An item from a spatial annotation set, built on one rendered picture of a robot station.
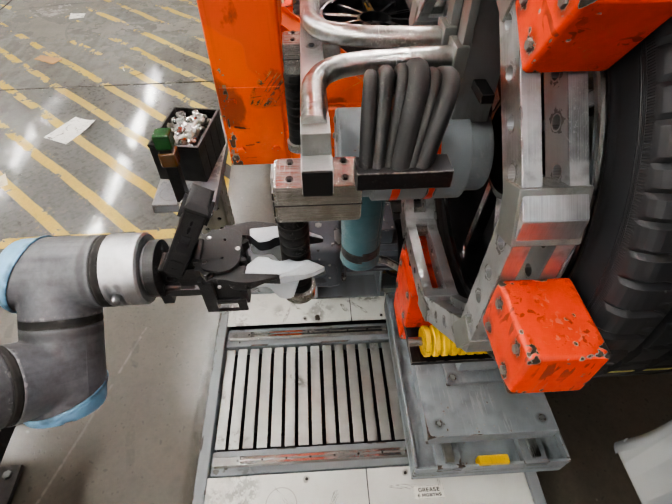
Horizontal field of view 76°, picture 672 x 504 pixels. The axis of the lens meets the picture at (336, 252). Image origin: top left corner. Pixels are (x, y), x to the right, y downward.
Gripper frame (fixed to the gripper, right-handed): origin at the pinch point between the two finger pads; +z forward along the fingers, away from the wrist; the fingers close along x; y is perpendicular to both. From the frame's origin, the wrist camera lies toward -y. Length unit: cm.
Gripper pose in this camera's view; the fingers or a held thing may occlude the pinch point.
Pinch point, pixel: (312, 249)
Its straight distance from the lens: 53.2
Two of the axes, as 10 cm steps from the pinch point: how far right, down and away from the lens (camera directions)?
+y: 0.0, 6.7, 7.4
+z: 10.0, -0.4, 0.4
